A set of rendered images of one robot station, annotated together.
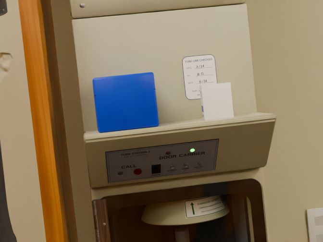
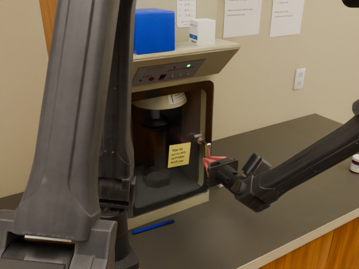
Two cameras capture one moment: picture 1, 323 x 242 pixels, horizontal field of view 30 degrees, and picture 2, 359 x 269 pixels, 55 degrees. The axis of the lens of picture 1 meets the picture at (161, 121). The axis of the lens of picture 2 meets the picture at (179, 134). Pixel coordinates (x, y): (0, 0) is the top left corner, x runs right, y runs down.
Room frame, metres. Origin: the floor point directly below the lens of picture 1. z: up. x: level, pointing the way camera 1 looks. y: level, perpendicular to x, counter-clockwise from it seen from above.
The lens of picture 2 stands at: (0.22, 0.33, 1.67)
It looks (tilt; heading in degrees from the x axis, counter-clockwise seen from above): 25 degrees down; 336
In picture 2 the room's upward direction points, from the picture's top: straight up
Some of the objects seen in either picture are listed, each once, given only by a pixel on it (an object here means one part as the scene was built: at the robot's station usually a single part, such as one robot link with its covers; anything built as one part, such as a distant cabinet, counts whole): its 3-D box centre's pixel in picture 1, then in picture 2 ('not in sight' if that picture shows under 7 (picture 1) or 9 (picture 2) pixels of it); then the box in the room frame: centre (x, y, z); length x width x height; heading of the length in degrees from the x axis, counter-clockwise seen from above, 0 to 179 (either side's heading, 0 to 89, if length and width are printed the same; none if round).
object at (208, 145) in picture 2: not in sight; (204, 152); (1.07, -0.13, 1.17); 0.05 x 0.03 x 0.10; 6
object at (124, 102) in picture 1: (124, 102); (146, 30); (1.03, 0.06, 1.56); 0.10 x 0.10 x 0.09; 7
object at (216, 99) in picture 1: (216, 101); (202, 31); (1.05, -0.10, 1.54); 0.05 x 0.05 x 0.06; 89
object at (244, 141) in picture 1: (179, 151); (178, 65); (1.04, -0.03, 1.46); 0.32 x 0.12 x 0.10; 97
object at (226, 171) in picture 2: not in sight; (227, 176); (0.95, -0.14, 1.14); 0.10 x 0.07 x 0.07; 96
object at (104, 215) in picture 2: not in sight; (111, 215); (0.74, 0.24, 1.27); 0.07 x 0.06 x 0.07; 155
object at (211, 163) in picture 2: not in sight; (215, 165); (1.02, -0.14, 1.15); 0.09 x 0.07 x 0.07; 6
